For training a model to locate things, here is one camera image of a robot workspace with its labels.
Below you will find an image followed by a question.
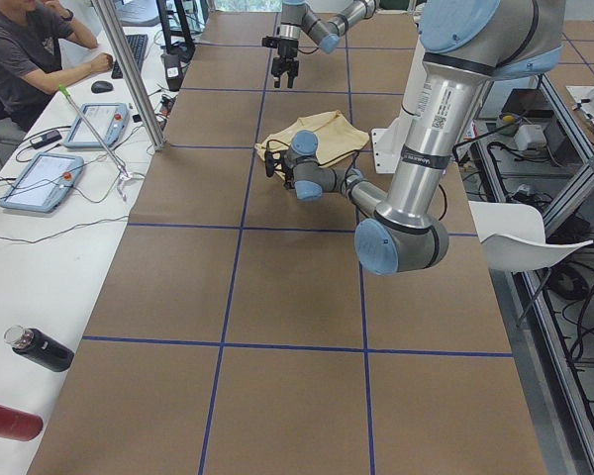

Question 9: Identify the far blue teach pendant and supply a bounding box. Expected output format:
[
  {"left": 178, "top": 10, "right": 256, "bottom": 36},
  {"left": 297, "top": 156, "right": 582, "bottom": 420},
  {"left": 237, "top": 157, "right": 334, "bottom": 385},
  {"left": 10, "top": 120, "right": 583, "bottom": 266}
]
[{"left": 63, "top": 103, "right": 130, "bottom": 148}]

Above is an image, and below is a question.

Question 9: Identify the long metal grabber stick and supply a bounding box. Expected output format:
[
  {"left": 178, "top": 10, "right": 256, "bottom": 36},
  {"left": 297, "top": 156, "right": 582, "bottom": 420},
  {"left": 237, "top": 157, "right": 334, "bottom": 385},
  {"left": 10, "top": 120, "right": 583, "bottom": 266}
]
[{"left": 59, "top": 85, "right": 142, "bottom": 201}]

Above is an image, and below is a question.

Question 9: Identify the seated person grey shirt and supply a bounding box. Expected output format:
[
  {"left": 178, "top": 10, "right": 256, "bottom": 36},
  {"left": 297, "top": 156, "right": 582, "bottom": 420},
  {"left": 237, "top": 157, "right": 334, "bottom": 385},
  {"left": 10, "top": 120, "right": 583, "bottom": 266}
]
[{"left": 0, "top": 0, "right": 114, "bottom": 132}]

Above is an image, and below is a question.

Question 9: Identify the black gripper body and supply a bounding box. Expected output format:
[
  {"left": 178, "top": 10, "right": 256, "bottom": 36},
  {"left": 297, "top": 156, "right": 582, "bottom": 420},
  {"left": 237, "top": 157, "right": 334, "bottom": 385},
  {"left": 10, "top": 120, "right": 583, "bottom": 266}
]
[
  {"left": 280, "top": 152, "right": 294, "bottom": 190},
  {"left": 271, "top": 38, "right": 299, "bottom": 74}
]

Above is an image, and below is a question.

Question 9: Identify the brown paper table cover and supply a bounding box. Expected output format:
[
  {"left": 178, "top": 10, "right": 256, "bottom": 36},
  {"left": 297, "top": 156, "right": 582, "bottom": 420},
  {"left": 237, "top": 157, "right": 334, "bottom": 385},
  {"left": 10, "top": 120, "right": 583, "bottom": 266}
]
[{"left": 31, "top": 13, "right": 545, "bottom": 474}]

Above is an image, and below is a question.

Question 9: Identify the aluminium frame post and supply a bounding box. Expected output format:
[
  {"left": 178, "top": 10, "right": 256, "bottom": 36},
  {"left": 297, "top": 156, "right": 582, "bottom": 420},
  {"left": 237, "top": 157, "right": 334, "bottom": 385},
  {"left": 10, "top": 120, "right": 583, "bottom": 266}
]
[{"left": 92, "top": 0, "right": 165, "bottom": 151}]

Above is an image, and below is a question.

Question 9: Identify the white plastic chair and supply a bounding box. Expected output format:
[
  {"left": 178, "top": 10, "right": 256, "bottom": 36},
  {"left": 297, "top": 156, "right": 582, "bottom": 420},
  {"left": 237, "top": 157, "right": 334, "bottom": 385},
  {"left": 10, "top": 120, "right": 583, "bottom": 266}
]
[{"left": 469, "top": 201, "right": 593, "bottom": 272}]

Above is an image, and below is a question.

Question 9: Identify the black insulated bottle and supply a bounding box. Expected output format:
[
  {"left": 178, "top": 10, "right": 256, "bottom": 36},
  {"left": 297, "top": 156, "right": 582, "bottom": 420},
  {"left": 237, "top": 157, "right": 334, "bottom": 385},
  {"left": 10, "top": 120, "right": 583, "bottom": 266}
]
[{"left": 4, "top": 325, "right": 74, "bottom": 372}]

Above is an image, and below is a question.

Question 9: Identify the blue teach pendant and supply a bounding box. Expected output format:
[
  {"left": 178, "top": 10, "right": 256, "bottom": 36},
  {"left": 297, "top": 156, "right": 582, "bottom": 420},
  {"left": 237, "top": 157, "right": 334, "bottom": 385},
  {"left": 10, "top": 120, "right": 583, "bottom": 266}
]
[
  {"left": 0, "top": 152, "right": 85, "bottom": 214},
  {"left": 63, "top": 103, "right": 130, "bottom": 148}
]

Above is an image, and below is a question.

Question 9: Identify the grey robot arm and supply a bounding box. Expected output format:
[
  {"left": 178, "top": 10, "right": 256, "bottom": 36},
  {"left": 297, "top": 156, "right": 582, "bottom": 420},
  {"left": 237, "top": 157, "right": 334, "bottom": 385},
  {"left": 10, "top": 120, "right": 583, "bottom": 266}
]
[
  {"left": 261, "top": 0, "right": 379, "bottom": 89},
  {"left": 265, "top": 1, "right": 565, "bottom": 275}
]

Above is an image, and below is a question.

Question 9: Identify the black computer mouse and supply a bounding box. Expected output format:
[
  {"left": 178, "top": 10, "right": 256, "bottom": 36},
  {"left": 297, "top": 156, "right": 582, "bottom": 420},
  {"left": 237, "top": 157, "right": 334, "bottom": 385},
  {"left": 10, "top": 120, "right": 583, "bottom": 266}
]
[{"left": 91, "top": 80, "right": 114, "bottom": 94}]

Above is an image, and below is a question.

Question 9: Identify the black computer keyboard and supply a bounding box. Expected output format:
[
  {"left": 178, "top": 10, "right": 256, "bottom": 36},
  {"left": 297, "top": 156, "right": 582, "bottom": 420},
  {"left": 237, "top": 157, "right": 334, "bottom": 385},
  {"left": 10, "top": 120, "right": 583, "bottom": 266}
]
[{"left": 111, "top": 34, "right": 149, "bottom": 79}]

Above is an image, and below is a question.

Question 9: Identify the near blue teach pendant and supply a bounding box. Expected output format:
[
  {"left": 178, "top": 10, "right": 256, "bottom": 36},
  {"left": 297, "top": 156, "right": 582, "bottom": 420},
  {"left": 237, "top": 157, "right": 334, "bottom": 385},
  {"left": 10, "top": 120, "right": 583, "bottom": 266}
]
[{"left": 0, "top": 152, "right": 85, "bottom": 214}]

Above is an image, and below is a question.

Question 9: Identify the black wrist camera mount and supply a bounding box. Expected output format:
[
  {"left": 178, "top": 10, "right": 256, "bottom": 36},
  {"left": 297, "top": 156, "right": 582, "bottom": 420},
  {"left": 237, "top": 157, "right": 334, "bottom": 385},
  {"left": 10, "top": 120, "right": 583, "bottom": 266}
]
[
  {"left": 263, "top": 150, "right": 284, "bottom": 178},
  {"left": 261, "top": 36, "right": 279, "bottom": 49}
]

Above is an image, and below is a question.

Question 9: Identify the red water bottle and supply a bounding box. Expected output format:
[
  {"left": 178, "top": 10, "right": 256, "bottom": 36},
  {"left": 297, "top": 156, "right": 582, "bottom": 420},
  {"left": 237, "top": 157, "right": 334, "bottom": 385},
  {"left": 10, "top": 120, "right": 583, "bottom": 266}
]
[{"left": 0, "top": 405, "right": 44, "bottom": 441}]

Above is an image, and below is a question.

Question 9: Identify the beige long-sleeve printed shirt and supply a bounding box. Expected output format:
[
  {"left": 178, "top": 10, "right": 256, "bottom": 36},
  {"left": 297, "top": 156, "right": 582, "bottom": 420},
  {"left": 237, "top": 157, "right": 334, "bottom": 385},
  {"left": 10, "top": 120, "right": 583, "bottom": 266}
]
[{"left": 254, "top": 110, "right": 369, "bottom": 167}]

